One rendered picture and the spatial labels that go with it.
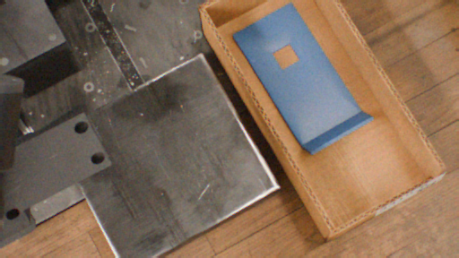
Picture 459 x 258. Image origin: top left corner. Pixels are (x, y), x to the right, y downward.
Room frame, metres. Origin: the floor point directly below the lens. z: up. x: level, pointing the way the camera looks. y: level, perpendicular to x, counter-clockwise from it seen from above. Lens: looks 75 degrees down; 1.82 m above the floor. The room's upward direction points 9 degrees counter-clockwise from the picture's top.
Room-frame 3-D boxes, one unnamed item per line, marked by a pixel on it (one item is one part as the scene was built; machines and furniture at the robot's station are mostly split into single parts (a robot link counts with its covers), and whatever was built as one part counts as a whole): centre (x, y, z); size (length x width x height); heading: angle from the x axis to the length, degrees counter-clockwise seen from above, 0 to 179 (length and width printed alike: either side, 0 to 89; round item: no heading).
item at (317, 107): (0.29, -0.08, 0.92); 0.15 x 0.07 x 0.03; 21
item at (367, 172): (0.26, -0.09, 0.93); 0.25 x 0.13 x 0.08; 20
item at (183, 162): (0.23, 0.07, 0.91); 0.17 x 0.16 x 0.02; 110
